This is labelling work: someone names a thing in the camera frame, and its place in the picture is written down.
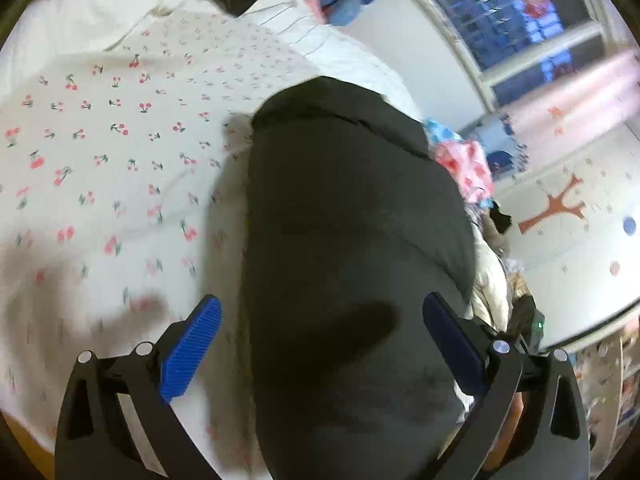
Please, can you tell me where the cream cloth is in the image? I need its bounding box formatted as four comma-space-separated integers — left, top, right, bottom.
467, 230, 513, 331

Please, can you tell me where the orange tree wall sticker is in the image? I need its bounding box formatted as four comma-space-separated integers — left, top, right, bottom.
517, 174, 587, 236

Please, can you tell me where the blue and white cloth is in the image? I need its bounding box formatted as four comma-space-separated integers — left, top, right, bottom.
424, 117, 466, 146

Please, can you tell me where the black puffer jacket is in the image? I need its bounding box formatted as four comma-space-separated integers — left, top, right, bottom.
239, 76, 478, 480

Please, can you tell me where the cherry print bed sheet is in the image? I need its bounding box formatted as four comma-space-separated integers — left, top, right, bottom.
0, 10, 321, 480

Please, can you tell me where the white striped duvet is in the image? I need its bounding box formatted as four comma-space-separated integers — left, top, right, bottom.
0, 0, 426, 121

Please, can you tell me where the black device with green light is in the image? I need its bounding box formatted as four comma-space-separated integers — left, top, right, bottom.
510, 295, 546, 356

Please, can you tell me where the cluttered shelf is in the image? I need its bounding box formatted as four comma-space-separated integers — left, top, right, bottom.
575, 317, 640, 466

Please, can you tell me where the pink checked cloth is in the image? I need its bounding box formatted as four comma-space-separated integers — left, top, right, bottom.
434, 139, 496, 206

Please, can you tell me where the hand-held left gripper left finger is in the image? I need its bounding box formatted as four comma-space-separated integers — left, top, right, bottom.
55, 294, 223, 480

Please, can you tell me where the window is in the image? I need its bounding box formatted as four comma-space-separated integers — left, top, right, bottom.
427, 0, 608, 111

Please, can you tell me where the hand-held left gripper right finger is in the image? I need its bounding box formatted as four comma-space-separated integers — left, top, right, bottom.
422, 291, 591, 480

